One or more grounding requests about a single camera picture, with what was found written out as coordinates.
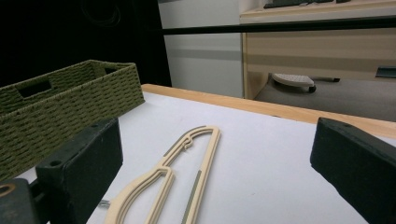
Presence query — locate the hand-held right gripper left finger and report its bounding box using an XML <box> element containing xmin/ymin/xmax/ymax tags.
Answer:
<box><xmin>35</xmin><ymin>117</ymin><xmax>124</xmax><ymax>224</ymax></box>

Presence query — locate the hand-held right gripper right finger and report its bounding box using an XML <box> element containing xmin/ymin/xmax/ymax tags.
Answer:
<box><xmin>309</xmin><ymin>117</ymin><xmax>396</xmax><ymax>224</ymax></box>

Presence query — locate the green woven basket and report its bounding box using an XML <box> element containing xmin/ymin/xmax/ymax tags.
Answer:
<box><xmin>0</xmin><ymin>59</ymin><xmax>146</xmax><ymax>182</ymax></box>

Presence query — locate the beige plastic hanger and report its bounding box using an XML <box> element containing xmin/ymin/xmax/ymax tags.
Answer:
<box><xmin>98</xmin><ymin>124</ymin><xmax>222</xmax><ymax>224</ymax></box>

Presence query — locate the grey chair base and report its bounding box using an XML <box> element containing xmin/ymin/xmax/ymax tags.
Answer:
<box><xmin>271</xmin><ymin>73</ymin><xmax>341</xmax><ymax>94</ymax></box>

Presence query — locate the light wooden desk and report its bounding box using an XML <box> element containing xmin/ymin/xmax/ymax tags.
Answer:
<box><xmin>239</xmin><ymin>0</ymin><xmax>396</xmax><ymax>101</ymax></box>

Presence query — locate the black curtain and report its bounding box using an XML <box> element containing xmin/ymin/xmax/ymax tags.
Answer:
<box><xmin>0</xmin><ymin>0</ymin><xmax>172</xmax><ymax>89</ymax></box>

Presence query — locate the white cabinet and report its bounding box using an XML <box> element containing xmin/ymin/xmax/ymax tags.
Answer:
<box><xmin>158</xmin><ymin>0</ymin><xmax>245</xmax><ymax>99</ymax></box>

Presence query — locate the black horizontal bar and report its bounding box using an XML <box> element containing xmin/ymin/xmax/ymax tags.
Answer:
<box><xmin>162</xmin><ymin>15</ymin><xmax>396</xmax><ymax>35</ymax></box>

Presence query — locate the black keyboard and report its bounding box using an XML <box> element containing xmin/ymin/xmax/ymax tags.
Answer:
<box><xmin>263</xmin><ymin>0</ymin><xmax>353</xmax><ymax>9</ymax></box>

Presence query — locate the dark drawer handle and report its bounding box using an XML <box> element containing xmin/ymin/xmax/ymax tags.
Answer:
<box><xmin>375</xmin><ymin>65</ymin><xmax>396</xmax><ymax>78</ymax></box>

